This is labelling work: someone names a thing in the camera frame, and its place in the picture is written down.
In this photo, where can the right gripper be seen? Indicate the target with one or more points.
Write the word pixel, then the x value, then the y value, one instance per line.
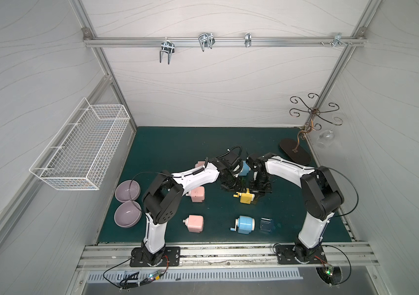
pixel 261 185

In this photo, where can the metal hook right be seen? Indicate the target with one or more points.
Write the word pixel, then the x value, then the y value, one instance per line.
pixel 337 41

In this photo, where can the white wire basket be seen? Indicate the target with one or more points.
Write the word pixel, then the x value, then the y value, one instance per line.
pixel 79 155

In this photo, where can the pink sharpener row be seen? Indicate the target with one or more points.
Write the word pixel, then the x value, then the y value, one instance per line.
pixel 200 164
pixel 197 195
pixel 194 223

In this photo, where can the metal hook middle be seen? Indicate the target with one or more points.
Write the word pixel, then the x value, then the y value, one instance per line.
pixel 206 41

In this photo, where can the blue sharpener back row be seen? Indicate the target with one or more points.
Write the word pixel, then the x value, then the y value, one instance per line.
pixel 245 170

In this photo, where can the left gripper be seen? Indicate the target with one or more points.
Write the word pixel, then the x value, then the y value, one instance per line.
pixel 230 184

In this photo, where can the purple bowl front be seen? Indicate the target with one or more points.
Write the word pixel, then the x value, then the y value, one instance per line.
pixel 128 214

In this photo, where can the blue tray front row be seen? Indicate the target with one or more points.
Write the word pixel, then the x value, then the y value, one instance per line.
pixel 267 225

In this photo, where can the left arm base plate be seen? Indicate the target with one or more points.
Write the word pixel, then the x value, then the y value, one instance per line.
pixel 141 257

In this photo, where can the blue sharpener row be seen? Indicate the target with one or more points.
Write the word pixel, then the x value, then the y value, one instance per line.
pixel 245 170
pixel 244 225

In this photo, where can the clear glass cup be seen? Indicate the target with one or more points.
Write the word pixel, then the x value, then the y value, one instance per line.
pixel 325 139

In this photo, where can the white slotted cable duct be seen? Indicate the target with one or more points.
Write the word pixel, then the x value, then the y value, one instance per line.
pixel 199 275

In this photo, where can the purple bowl rear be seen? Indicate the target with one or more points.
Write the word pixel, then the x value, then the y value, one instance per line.
pixel 127 191

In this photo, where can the blue sharpener front row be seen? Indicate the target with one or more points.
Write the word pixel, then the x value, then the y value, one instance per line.
pixel 244 225

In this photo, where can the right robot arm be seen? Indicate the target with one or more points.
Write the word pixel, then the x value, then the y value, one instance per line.
pixel 320 193

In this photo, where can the pink sharpener back row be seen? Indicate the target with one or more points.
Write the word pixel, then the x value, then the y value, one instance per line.
pixel 200 164

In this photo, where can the black metal hook stand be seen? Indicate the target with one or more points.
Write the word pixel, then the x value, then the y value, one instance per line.
pixel 292 148

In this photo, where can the aluminium top rail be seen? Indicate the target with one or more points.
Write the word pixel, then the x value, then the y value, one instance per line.
pixel 230 42

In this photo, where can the metal hook small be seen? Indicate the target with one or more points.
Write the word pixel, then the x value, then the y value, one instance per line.
pixel 248 40

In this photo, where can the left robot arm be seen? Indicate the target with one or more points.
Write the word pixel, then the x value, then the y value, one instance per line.
pixel 163 197

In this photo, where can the yellow sharpener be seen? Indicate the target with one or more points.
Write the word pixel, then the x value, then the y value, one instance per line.
pixel 246 197

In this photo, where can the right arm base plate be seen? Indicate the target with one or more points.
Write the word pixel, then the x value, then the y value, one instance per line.
pixel 285 254

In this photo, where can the metal hook left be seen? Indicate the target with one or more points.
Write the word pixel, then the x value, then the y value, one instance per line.
pixel 167 49

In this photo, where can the pink sharpener front row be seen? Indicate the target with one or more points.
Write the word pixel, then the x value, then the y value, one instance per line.
pixel 194 223

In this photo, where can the purple bowl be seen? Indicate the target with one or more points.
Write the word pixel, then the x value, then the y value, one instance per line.
pixel 127 191
pixel 128 214

